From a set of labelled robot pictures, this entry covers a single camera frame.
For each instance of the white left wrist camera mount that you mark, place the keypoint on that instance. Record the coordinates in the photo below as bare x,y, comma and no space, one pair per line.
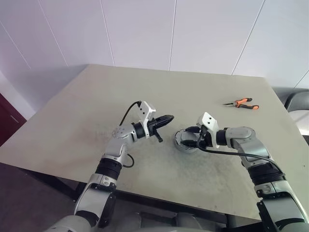
144,111

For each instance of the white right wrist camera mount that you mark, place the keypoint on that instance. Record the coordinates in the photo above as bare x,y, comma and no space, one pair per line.
208,122

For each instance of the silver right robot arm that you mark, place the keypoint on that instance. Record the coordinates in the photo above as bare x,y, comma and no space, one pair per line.
241,135

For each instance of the black plastic chair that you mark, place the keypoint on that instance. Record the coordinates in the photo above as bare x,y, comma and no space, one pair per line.
297,99

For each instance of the black table leg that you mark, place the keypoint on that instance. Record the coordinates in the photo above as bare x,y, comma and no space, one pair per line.
233,221

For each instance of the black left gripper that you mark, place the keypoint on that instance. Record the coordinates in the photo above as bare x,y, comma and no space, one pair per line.
152,128

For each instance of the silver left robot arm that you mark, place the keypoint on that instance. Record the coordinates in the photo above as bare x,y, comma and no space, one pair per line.
116,147

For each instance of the round motor lid circuit board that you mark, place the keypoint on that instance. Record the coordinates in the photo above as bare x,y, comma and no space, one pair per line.
189,135

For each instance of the grey rounded shape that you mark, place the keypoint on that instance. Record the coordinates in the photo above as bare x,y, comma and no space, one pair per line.
188,223

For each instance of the orange black pliers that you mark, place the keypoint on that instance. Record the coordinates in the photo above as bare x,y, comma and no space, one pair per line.
237,103

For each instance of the brown wooden door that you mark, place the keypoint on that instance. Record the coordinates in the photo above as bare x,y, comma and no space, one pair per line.
9,120

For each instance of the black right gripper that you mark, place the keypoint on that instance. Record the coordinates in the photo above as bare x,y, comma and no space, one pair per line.
204,139

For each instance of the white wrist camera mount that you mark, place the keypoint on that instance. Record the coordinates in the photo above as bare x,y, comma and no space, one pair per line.
208,122
144,111

